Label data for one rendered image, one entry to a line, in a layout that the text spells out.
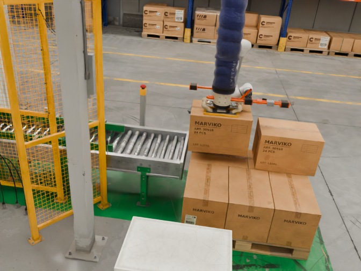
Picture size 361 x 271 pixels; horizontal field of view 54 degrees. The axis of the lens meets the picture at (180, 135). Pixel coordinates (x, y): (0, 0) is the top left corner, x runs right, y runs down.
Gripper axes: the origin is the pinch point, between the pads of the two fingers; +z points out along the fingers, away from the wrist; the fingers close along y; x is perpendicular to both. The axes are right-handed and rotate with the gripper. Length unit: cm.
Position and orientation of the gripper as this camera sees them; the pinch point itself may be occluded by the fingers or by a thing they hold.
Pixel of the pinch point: (248, 100)
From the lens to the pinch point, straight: 356.4
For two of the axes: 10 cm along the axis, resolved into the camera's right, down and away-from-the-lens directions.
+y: -0.7, 8.8, 4.7
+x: -9.9, -1.2, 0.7
